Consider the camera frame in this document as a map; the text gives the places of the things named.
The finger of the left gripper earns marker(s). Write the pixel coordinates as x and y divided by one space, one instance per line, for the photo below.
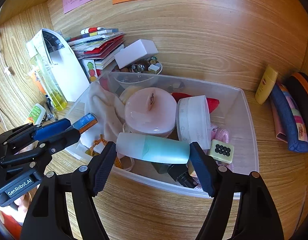
52 129
60 141

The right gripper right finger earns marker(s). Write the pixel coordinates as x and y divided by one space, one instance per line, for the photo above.
220 184

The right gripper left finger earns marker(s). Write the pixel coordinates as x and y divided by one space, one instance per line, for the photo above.
86 182

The gourd charm red tassel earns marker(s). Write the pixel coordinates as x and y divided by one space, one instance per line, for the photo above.
97 146

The mahjong tile charm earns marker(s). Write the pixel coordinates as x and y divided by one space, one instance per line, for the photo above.
221 151

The dark green spray bottle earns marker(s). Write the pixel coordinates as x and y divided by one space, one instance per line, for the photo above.
178 172

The round translucent white container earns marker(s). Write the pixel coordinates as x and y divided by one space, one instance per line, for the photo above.
193 121

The white cloth pouch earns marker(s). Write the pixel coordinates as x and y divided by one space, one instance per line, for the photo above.
109 112

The teal white tube bottle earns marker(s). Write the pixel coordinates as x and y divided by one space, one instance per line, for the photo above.
152 149

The pink round device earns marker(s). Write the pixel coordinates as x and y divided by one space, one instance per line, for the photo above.
151 111

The blue staples box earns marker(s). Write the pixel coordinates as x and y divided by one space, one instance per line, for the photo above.
84 123

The left hand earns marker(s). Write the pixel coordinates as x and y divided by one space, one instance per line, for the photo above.
23 202

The white folded paper sheet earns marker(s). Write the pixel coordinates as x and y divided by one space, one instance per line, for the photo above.
59 62

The yellow liquid clear bottle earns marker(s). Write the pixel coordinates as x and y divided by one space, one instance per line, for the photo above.
50 87

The pink notebook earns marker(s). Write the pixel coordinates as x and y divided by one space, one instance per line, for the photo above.
279 131

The fruit sticker sheet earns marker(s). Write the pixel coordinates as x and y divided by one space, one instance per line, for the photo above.
91 71

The navy blue pouch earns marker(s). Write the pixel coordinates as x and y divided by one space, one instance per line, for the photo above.
290 118

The stack of booklets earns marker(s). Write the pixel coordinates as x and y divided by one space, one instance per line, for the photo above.
94 47

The yellow lotion bottle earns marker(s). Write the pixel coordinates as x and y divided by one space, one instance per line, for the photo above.
266 85

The white bowl of trinkets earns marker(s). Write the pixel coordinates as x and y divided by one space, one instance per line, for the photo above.
142 73

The black orange round case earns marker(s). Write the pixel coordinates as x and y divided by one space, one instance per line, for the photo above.
297 85

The white rectangular box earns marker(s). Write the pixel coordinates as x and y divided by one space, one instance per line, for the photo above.
139 49

